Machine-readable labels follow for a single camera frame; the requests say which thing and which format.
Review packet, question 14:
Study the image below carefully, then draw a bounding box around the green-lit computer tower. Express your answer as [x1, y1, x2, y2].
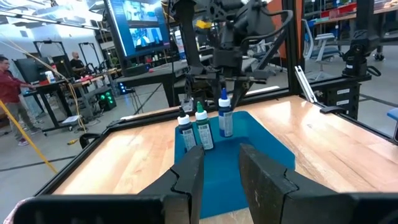
[96, 88, 118, 112]

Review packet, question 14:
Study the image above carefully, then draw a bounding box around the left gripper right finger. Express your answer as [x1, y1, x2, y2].
[238, 142, 339, 224]

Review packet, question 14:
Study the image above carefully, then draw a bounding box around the black labelled control box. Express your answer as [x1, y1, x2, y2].
[322, 81, 362, 121]

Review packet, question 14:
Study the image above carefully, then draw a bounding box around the yellow tag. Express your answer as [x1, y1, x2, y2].
[195, 19, 213, 30]

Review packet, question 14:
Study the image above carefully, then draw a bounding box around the cluttered workbench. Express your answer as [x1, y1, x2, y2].
[23, 67, 122, 136]

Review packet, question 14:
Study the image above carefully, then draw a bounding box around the blue chair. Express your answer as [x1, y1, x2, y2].
[387, 107, 398, 142]

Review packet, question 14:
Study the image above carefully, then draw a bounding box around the black desk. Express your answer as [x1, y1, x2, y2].
[116, 60, 187, 108]

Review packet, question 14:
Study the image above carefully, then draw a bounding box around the green-capped food colouring bottle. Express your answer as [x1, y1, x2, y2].
[195, 101, 215, 151]

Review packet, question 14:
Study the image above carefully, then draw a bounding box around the yellow extension cord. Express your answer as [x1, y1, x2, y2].
[0, 99, 59, 174]

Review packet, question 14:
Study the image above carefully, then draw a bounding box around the person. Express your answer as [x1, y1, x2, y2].
[69, 51, 86, 77]
[0, 55, 43, 147]

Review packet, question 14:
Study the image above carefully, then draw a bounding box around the blue plastic bin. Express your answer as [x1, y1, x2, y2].
[174, 111, 296, 219]

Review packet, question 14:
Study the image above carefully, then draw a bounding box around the blue-capped food colouring bottle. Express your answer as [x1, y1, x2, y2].
[218, 88, 234, 138]

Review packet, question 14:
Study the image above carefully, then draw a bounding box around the black-capped food colouring bottle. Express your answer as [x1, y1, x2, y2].
[177, 106, 198, 152]

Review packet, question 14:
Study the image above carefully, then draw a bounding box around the silver metal strut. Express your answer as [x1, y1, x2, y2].
[294, 65, 318, 103]

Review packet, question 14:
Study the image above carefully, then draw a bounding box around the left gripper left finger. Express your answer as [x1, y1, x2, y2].
[139, 144, 205, 224]

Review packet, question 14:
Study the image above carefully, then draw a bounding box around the white office chair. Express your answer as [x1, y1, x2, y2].
[302, 18, 343, 82]

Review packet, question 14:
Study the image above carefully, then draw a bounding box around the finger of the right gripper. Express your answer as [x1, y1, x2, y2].
[231, 81, 251, 110]
[212, 81, 225, 105]

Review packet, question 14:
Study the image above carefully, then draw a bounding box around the large wall display screen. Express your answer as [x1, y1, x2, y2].
[104, 0, 172, 60]

